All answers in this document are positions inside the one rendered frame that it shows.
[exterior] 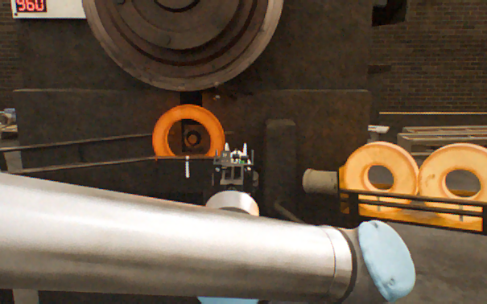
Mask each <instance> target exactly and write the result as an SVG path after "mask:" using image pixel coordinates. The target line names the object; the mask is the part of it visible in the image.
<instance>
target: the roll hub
mask: <svg viewBox="0 0 487 304"><path fill-rule="evenodd" d="M240 2H241V0H126V1H125V3H124V4H117V3H116V2H115V1H114V0H113V4H114V6H115V8H116V10H117V11H118V13H119V15H120V16H121V18H122V20H123V21H124V23H125V24H126V25H127V26H128V27H129V28H130V29H131V30H132V32H133V33H135V34H136V35H137V36H139V37H140V38H141V39H143V40H145V41H147V42H148V43H151V44H153V45H155V46H159V47H164V48H168V49H174V50H175V51H187V50H193V49H196V48H197V47H201V46H204V45H206V44H208V43H211V42H212V41H213V40H215V39H216V38H218V37H219V36H220V35H221V34H222V33H223V32H224V31H225V30H227V29H228V28H229V25H230V24H231V22H232V21H233V20H234V18H235V16H236V14H237V11H238V9H239V6H240ZM216 16H221V17H222V18H223V20H224V21H225V22H224V24H223V25H222V28H215V25H214V23H213V20H214V19H215V17H216ZM160 35H168V36H169V38H170V42H169V44H168V45H162V44H161V43H160V42H159V37H160Z"/></svg>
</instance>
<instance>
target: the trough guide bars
mask: <svg viewBox="0 0 487 304"><path fill-rule="evenodd" d="M370 184H371V185H372V186H373V187H375V188H382V189H391V188H392V186H393V184H386V183H370ZM448 191H449V192H450V193H452V194H453V195H460V196H471V197H472V196H474V195H476V194H477V193H478V192H479V191H462V190H451V189H448ZM340 193H347V194H349V197H348V196H341V197H340V201H341V202H344V203H349V216H350V217H356V219H360V212H359V204H366V205H374V206H382V207H396V208H403V209H411V210H419V212H434V213H442V214H449V215H458V216H471V217H479V218H482V234H481V235H483V236H487V201H483V200H473V199H454V198H445V197H435V196H425V195H408V194H399V193H391V192H388V191H371V190H361V189H352V188H342V187H341V188H340ZM359 195H364V196H372V197H381V198H389V199H405V200H414V201H423V202H433V203H449V204H458V205H460V206H466V207H482V212H479V211H470V210H462V209H453V208H446V207H437V206H429V205H421V204H412V203H397V202H388V201H381V200H371V199H359Z"/></svg>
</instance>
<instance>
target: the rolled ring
mask: <svg viewBox="0 0 487 304"><path fill-rule="evenodd" d="M184 118H190V119H194V120H196V121H199V122H200V123H201V124H202V125H204V126H205V128H206V129H207V130H208V132H209V134H210V138H211V146H210V149H209V152H208V153H207V154H206V155H205V156H215V151H216V149H217V157H218V156H221V150H223V146H224V134H223V130H222V128H221V125H220V123H219V121H218V120H217V118H216V117H215V116H214V115H213V114H212V113H210V112H209V111H208V110H207V109H204V108H202V107H199V106H195V105H181V106H178V107H175V108H173V109H171V110H169V111H167V112H166V113H165V114H164V115H162V116H161V118H160V119H159V120H158V122H157V125H156V127H155V130H154V134H153V145H154V148H155V153H156V155H157V157H158V156H175V155H174V154H173V153H172V152H171V151H170V148H169V146H168V143H167V134H168V131H169V129H170V128H171V126H172V125H173V124H175V122H176V121H178V120H181V119H184Z"/></svg>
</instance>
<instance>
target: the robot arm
mask: <svg viewBox="0 0 487 304"><path fill-rule="evenodd" d="M211 187H212V189H214V191H213V196H212V197H211V198H210V200H209V201H208V202H207V205H206V207H201V206H196V205H191V204H186V203H176V202H175V201H170V200H166V199H157V198H151V197H146V196H141V195H133V194H127V193H122V192H117V191H107V190H102V189H98V188H93V187H83V186H78V185H72V184H67V183H59V182H53V181H48V180H43V179H33V178H28V177H24V176H18V175H9V174H3V173H0V289H13V290H48V291H66V292H75V291H84V292H102V293H120V294H154V295H172V296H190V297H197V298H198V299H199V300H200V302H201V303H202V304H383V303H386V302H396V301H397V300H398V298H402V297H404V296H407V295H408V294H409V293H410V292H411V291H412V289H413V287H414V283H415V269H414V264H413V262H412V259H411V255H410V253H409V251H408V248H407V246H406V245H405V244H404V243H403V241H402V239H401V238H400V237H399V235H398V234H397V232H396V231H395V230H393V229H392V228H391V227H390V226H388V225H387V224H384V223H383V222H381V221H376V220H373V221H370V222H368V223H367V222H364V223H362V224H361V225H360V227H357V228H354V229H344V228H335V227H330V226H313V225H308V224H303V223H298V222H293V221H288V220H280V219H274V218H269V217H264V216H259V210H258V205H257V203H256V202H255V201H254V199H253V198H251V197H254V196H255V191H254V190H258V172H256V171H255V170H254V150H251V164H250V161H249V160H248V155H246V144H245V143H244V150H243V153H241V152H240V151H238V152H237V151H234V152H233V153H231V151H230V149H229V143H227V144H226V146H225V149H224V150H221V156H218V157H217V149H216V151H215V156H214V161H213V174H212V185H211Z"/></svg>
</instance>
